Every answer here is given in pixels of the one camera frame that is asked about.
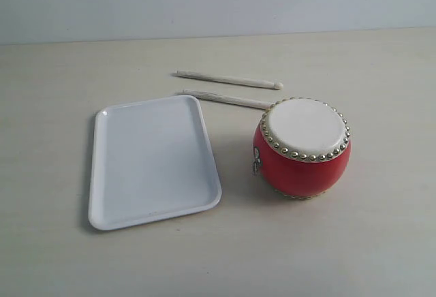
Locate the white rectangular plastic tray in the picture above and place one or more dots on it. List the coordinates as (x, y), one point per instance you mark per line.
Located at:
(152, 160)

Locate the wooden drumstick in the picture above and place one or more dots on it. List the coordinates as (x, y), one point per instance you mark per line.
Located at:
(226, 99)
(247, 82)

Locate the small red drum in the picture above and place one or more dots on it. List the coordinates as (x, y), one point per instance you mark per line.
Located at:
(301, 147)

